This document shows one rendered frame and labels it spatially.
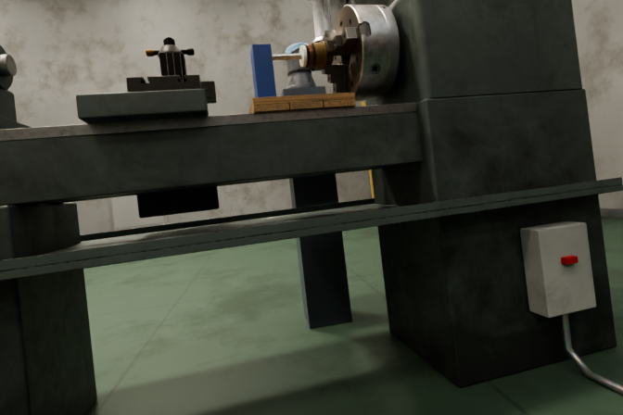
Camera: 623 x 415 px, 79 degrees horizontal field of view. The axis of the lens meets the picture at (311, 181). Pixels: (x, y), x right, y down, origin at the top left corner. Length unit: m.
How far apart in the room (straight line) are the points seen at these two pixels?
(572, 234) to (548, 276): 0.15
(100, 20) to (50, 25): 0.99
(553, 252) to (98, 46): 9.23
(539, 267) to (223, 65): 8.28
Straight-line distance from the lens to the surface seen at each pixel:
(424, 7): 1.30
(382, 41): 1.27
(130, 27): 9.66
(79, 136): 1.13
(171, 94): 1.04
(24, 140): 1.17
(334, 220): 0.98
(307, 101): 1.11
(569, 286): 1.41
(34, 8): 10.44
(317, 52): 1.32
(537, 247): 1.32
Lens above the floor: 0.64
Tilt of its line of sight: 1 degrees up
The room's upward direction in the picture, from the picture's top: 6 degrees counter-clockwise
